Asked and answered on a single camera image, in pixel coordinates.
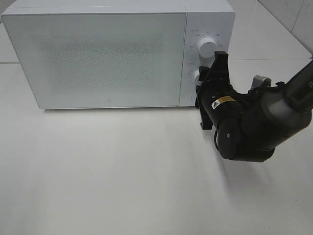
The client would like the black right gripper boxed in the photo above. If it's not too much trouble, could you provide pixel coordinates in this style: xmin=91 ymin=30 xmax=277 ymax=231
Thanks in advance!
xmin=195 ymin=51 xmax=241 ymax=130

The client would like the white timer knob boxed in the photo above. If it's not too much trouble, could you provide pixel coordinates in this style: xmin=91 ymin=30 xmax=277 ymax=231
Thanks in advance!
xmin=193 ymin=70 xmax=202 ymax=86

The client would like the round door release button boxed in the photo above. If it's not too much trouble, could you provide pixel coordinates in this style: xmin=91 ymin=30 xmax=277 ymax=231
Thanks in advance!
xmin=191 ymin=93 xmax=197 ymax=104

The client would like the white microwave door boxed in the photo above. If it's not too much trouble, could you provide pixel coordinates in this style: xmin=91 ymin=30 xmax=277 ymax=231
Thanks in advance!
xmin=3 ymin=13 xmax=186 ymax=109

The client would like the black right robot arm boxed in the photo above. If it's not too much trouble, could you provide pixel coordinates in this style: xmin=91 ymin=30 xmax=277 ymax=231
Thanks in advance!
xmin=195 ymin=51 xmax=313 ymax=162

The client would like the upper white power knob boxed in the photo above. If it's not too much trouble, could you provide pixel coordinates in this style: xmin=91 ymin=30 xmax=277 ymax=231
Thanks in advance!
xmin=197 ymin=35 xmax=218 ymax=58

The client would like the white microwave oven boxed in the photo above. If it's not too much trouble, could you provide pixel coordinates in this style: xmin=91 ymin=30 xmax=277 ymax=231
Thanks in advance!
xmin=1 ymin=0 xmax=235 ymax=108

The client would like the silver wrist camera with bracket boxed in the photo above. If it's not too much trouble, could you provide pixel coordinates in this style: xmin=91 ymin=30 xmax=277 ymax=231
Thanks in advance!
xmin=250 ymin=75 xmax=271 ymax=91

